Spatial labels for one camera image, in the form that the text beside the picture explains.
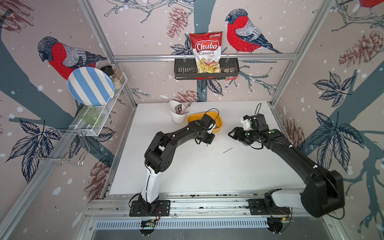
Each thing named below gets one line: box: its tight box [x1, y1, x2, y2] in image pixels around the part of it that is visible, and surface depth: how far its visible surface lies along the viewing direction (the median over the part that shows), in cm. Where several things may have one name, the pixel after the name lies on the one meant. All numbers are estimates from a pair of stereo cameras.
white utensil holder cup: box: [168, 100, 187, 125], surface depth 106 cm
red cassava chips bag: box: [189, 31, 223, 74], surface depth 83 cm
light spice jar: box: [111, 63, 126, 84], surface depth 87 cm
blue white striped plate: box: [67, 66, 115, 107], surface depth 74 cm
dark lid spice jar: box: [100, 65, 123, 90], surface depth 83 cm
